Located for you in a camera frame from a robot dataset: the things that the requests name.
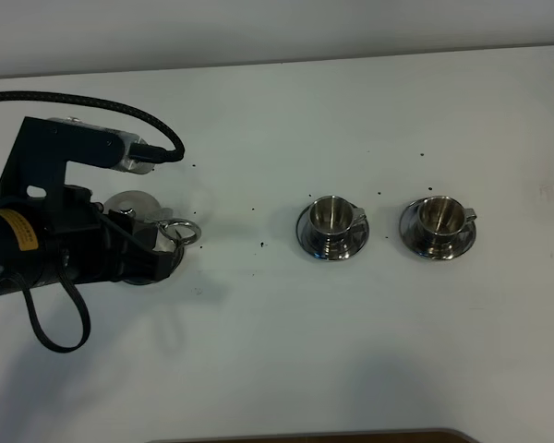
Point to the stainless steel teapot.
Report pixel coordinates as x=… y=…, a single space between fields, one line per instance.
x=144 y=207

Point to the left steel cup saucer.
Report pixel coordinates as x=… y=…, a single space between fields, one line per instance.
x=328 y=252

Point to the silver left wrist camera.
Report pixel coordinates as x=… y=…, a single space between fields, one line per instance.
x=35 y=171

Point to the stainless steel teacup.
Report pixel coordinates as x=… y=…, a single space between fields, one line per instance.
x=333 y=219
x=440 y=219

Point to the steel cup saucer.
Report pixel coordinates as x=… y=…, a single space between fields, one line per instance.
x=328 y=252
x=448 y=251

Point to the steel teapot saucer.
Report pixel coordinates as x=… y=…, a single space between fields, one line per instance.
x=144 y=267

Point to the left stainless steel teacup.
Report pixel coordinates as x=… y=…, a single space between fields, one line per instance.
x=333 y=219

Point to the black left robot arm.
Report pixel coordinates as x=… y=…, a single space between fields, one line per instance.
x=20 y=252

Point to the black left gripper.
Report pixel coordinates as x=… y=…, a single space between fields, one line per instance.
x=91 y=244

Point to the right steel cup saucer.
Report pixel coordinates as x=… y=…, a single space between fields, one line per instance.
x=448 y=251

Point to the right stainless steel teacup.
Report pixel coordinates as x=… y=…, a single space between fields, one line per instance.
x=440 y=219

